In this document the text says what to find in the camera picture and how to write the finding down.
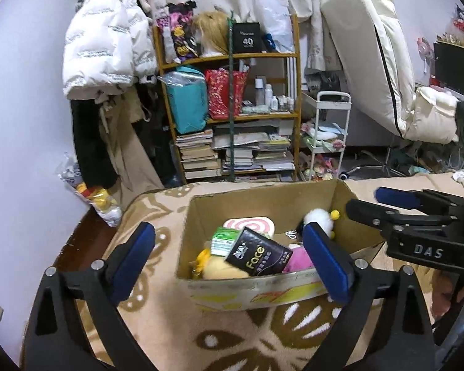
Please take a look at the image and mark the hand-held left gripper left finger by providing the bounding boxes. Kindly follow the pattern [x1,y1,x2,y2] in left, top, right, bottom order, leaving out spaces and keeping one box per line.
[23,222,156,371]

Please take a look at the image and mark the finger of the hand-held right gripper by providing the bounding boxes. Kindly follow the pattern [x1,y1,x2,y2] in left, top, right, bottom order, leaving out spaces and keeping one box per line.
[374,186,464,217]
[346,198,455,237]

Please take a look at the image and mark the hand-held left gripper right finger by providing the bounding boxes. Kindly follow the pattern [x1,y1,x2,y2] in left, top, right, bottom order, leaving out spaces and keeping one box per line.
[302,222,437,371]

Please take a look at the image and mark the white fluffy plush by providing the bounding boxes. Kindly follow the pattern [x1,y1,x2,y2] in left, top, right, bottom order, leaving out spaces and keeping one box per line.
[303,208,341,240]

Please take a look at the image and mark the black tissue packet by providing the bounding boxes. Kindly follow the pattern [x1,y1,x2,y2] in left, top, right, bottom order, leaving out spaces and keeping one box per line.
[224,227,293,278]

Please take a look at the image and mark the cardboard box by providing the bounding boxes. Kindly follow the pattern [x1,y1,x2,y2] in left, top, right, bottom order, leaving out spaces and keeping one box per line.
[176,179,387,312]

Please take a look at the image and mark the pink white swirl plush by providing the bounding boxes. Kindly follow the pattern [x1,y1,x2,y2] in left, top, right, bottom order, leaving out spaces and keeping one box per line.
[222,216,275,238]

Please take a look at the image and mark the yellow plush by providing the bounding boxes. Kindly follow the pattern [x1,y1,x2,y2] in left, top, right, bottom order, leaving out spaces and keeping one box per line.
[195,248,252,280]

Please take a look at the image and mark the green packet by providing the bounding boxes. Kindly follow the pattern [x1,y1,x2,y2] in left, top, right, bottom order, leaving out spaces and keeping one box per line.
[211,227,242,258]

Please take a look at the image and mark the person's right hand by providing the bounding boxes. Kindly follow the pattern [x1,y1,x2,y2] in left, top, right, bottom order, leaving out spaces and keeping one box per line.
[432,270,459,320]

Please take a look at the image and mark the plastic bag of toys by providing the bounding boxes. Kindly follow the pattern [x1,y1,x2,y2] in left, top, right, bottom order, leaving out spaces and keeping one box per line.
[56,152,122,227]

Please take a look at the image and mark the beige coat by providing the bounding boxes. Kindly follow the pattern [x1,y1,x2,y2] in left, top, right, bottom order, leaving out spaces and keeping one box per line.
[98,85,165,202]

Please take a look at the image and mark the white trolley cart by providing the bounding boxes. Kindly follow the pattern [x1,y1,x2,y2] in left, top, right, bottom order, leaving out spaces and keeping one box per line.
[299,91,352,181]

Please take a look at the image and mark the dark hanging clothes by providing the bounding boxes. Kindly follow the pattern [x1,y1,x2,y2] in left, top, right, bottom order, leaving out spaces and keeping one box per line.
[137,81,180,186]

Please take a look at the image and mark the black hanging garment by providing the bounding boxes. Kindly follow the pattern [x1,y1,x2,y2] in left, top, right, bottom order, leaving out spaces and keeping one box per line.
[70,98,118,188]

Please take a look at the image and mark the stack of books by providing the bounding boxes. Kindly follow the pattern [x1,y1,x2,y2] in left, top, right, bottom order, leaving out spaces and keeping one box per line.
[175,122,295,180]

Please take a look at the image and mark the wooden shelf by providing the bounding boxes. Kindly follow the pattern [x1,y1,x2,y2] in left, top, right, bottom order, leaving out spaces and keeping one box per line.
[153,15,302,183]

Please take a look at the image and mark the row of cosmetic bottles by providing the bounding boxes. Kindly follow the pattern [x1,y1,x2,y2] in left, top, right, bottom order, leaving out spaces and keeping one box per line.
[254,77,295,111]

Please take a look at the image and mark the pink fan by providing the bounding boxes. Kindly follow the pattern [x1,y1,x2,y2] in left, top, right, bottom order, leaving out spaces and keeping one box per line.
[417,38,436,74]

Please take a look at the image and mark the white boards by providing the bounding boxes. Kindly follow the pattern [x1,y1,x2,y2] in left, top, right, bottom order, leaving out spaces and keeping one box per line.
[287,57,300,101]

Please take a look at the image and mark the cream folded mattress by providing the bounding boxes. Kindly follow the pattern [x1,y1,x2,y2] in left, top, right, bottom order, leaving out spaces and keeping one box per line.
[321,0,461,144]

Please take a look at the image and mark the teal bag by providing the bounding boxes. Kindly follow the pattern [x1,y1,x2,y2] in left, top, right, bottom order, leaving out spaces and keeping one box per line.
[166,66,210,134]

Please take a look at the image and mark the green pole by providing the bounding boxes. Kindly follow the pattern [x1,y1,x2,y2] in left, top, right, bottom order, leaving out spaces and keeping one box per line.
[226,10,236,181]

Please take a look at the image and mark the red patterned bag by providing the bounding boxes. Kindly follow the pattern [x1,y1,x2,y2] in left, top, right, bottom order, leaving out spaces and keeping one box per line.
[205,69,248,120]

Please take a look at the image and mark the black box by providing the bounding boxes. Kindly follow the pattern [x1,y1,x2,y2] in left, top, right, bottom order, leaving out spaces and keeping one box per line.
[231,22,264,53]

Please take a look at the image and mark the clear plastic bag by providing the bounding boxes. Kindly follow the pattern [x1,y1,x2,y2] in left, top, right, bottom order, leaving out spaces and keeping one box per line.
[257,0,295,53]

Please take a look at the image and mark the white puffer jacket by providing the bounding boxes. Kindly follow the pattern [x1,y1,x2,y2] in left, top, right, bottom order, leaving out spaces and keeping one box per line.
[62,0,157,99]

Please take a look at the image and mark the purple printed bag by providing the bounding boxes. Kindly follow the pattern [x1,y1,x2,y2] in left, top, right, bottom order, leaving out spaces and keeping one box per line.
[156,2,202,63]

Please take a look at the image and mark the blonde wig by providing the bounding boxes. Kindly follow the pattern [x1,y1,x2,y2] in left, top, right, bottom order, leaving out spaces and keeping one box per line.
[193,11,230,57]

